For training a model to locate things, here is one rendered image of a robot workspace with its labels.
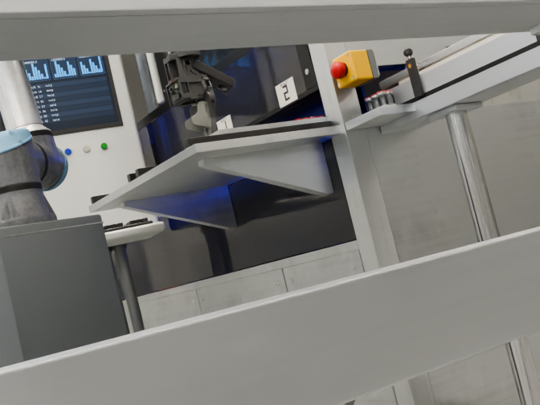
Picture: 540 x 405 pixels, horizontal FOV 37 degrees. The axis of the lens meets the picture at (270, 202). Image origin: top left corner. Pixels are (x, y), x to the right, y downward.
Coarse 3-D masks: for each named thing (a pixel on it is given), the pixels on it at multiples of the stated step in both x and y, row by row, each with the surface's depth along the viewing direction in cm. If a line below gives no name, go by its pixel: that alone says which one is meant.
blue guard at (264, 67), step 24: (264, 48) 214; (288, 48) 205; (240, 72) 226; (264, 72) 216; (288, 72) 207; (216, 96) 239; (240, 96) 228; (264, 96) 218; (168, 120) 268; (216, 120) 241; (240, 120) 230; (144, 144) 286; (168, 144) 271
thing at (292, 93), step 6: (282, 84) 210; (288, 84) 208; (294, 84) 206; (276, 90) 212; (282, 90) 210; (288, 90) 208; (294, 90) 206; (282, 96) 211; (288, 96) 208; (294, 96) 206; (282, 102) 211; (288, 102) 209
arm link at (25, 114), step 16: (0, 64) 191; (16, 64) 192; (0, 80) 191; (16, 80) 191; (0, 96) 191; (16, 96) 190; (32, 96) 193; (16, 112) 190; (32, 112) 191; (16, 128) 189; (32, 128) 189; (48, 144) 190; (48, 160) 186; (64, 160) 195; (48, 176) 187; (64, 176) 196
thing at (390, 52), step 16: (240, 48) 224; (352, 48) 198; (368, 48) 201; (384, 48) 204; (400, 48) 207; (416, 48) 210; (432, 48) 213; (144, 64) 277; (224, 64) 233; (384, 64) 203; (400, 64) 206; (144, 80) 279; (304, 96) 203; (160, 112) 272; (272, 112) 216
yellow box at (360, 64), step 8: (344, 56) 187; (352, 56) 185; (360, 56) 186; (368, 56) 188; (352, 64) 185; (360, 64) 186; (368, 64) 187; (352, 72) 185; (360, 72) 186; (368, 72) 187; (376, 72) 188; (344, 80) 188; (352, 80) 186; (360, 80) 187; (368, 80) 189
